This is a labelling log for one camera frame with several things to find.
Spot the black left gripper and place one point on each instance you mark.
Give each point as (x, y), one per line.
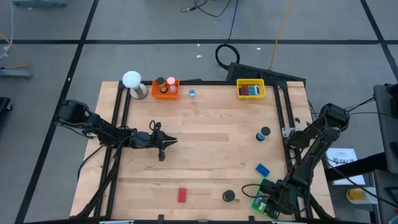
(141, 139)

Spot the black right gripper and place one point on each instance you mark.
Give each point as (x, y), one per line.
(289, 203)

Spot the green white charger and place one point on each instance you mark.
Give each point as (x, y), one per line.
(263, 206)

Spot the green plastic basket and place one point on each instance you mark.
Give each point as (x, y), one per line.
(261, 190)

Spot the black hourglass orange sand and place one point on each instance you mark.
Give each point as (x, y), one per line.
(160, 81)

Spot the black plastic box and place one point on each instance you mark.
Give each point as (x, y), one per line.
(241, 91)

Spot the red plastic box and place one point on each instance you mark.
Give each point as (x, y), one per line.
(246, 90)
(182, 195)

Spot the teal plastic box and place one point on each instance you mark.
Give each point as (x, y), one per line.
(251, 90)

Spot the white printed box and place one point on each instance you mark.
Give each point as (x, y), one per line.
(257, 90)

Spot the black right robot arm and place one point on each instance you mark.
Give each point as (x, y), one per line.
(334, 115)

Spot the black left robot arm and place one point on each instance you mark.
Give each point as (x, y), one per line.
(102, 132)

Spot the white bar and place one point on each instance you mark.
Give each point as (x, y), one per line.
(116, 222)
(284, 222)

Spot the blue plastic box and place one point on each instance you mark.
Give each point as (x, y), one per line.
(262, 170)

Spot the orange plastic basket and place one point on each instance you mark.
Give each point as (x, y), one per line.
(155, 95)

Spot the light blue white charger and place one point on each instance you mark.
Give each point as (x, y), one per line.
(192, 93)

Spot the black hourglass white sand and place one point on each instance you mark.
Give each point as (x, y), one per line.
(228, 195)

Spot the yellow white container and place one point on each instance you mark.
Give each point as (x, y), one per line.
(357, 196)

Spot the white booklet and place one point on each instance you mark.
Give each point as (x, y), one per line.
(342, 155)

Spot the black hourglass blue sand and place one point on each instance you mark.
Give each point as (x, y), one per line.
(265, 130)

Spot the black beam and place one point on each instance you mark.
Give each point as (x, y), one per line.
(357, 167)

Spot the yellow plastic basket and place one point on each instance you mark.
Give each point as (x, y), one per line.
(248, 81)

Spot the grey cabinet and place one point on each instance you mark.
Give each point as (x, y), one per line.
(387, 140)

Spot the black perforated case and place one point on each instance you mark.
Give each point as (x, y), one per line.
(267, 74)

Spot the grey table foot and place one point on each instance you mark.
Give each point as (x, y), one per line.
(15, 74)

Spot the black caster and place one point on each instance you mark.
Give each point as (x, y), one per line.
(4, 105)

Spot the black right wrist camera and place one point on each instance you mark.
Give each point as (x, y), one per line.
(267, 186)

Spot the black aluminium table frame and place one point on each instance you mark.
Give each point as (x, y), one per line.
(202, 83)

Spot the small metal bracket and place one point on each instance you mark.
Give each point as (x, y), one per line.
(286, 132)

